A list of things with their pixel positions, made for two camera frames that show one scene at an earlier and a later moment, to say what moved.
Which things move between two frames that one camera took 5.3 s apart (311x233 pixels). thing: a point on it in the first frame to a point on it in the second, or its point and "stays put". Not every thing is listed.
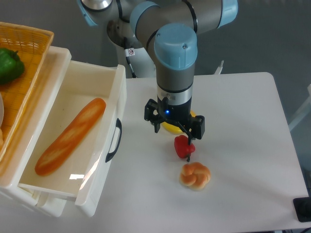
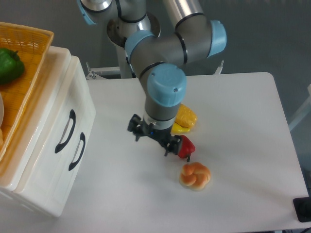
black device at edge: [302, 208] stays put
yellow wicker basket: [33, 44] stays put
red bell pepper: [182, 148] stays put
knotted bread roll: [195, 176] stays put
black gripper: [193, 126] to [163, 136]
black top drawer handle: [118, 124] to [60, 146]
